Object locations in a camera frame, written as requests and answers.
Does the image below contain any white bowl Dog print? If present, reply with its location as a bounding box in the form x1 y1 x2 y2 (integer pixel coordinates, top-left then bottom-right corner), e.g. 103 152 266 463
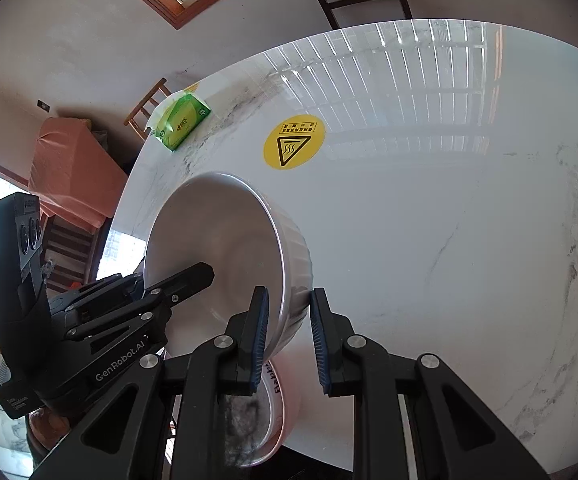
225 360 285 468

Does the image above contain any white ribbed bowl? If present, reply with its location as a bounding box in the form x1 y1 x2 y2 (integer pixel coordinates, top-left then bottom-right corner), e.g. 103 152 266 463
144 172 313 358

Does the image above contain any large pink bowl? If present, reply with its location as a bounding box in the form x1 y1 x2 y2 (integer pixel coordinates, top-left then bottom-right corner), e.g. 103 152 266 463
269 351 302 454

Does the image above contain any left hand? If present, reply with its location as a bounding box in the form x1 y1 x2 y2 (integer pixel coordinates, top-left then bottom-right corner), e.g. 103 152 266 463
28 406 71 451

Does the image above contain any dark wooden bench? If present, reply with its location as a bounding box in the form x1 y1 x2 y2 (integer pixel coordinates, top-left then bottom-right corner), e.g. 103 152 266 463
41 214 111 298

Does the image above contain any orange cloth covered object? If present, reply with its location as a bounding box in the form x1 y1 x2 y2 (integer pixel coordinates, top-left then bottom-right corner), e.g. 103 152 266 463
28 117 128 234

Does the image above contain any light wooden chair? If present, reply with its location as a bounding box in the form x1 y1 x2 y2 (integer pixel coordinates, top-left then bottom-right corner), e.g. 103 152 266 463
123 77 171 141

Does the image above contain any green tissue pack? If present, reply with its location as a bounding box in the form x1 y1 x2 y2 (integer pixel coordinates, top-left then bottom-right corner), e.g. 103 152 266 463
151 91 211 151

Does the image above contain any yellow hot warning sticker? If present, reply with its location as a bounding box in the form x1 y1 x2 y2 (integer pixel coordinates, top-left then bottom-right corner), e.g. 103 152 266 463
263 115 326 170

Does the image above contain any black wall switch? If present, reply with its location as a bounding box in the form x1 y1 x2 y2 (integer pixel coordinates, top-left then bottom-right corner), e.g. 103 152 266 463
36 100 50 113

